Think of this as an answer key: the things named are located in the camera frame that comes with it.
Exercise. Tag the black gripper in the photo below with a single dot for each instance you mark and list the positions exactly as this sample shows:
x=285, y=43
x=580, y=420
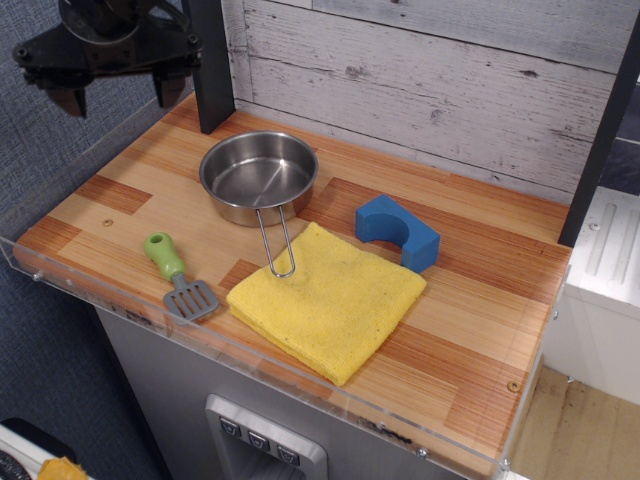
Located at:
x=97, y=39

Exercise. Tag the green handled grey toy spatula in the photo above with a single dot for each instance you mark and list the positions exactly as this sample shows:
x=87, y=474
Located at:
x=189, y=300

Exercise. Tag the clear acrylic table guard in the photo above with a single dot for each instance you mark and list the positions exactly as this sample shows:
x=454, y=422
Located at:
x=448, y=384

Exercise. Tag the blue arch shaped block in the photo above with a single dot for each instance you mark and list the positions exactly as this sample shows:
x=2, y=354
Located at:
x=383, y=219

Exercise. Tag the yellow folded cloth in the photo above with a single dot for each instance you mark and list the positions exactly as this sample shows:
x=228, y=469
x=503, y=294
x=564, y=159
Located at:
x=335, y=311

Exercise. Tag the grey toy cabinet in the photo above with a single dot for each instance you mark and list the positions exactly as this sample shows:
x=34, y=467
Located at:
x=171, y=383

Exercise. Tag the silver dispenser button panel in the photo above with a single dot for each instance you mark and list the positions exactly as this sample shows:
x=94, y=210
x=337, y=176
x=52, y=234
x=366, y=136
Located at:
x=250, y=446

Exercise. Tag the white side unit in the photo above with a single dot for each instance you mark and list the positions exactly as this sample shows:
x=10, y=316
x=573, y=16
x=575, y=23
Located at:
x=593, y=335

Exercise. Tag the stainless steel pot wire handle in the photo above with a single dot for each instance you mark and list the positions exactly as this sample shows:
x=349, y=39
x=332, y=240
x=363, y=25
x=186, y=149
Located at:
x=260, y=179

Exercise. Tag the dark right vertical post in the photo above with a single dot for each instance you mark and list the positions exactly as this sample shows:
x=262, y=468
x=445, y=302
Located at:
x=611, y=120

